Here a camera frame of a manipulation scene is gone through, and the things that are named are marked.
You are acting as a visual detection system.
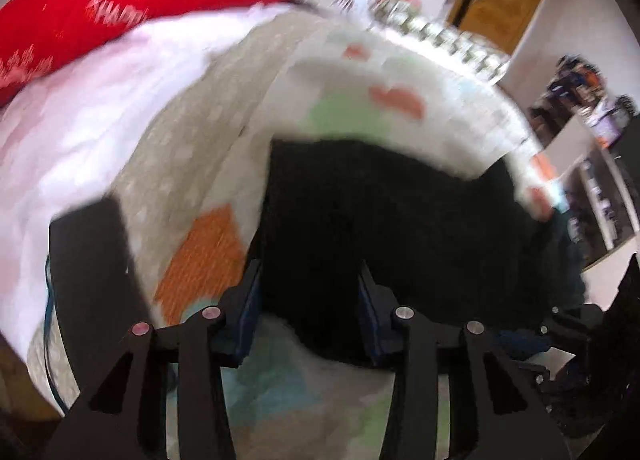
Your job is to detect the heart print blanket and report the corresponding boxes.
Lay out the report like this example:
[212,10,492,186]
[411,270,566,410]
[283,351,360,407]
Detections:
[25,15,568,460]

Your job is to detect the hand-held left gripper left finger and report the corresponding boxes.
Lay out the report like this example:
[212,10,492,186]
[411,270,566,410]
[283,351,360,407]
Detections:
[42,229,266,460]

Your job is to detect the red printed pillow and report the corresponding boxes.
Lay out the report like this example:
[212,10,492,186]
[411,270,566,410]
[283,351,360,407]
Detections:
[0,0,297,106]

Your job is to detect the blue cable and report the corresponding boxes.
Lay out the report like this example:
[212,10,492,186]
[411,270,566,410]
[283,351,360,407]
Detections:
[42,255,69,417]

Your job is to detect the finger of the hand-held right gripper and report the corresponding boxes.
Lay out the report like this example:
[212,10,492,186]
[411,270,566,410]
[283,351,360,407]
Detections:
[537,303,608,342]
[520,355,593,437]

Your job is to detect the white cluttered shelf unit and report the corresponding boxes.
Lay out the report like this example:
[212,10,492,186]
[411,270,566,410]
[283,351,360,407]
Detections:
[529,54,640,272]

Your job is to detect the white bed sheet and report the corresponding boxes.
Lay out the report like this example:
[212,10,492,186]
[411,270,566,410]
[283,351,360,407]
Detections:
[0,4,303,357]

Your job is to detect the olive polka dot pillow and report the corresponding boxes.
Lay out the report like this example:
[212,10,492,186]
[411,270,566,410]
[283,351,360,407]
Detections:
[369,0,512,87]

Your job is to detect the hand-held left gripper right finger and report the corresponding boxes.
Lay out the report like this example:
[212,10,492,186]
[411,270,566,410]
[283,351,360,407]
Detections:
[356,260,573,460]

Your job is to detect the black pants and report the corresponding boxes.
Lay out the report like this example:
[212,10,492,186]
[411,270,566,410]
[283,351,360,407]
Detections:
[259,137,587,369]

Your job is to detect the black flat object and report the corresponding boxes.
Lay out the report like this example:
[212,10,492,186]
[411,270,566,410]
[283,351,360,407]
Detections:
[48,194,157,393]

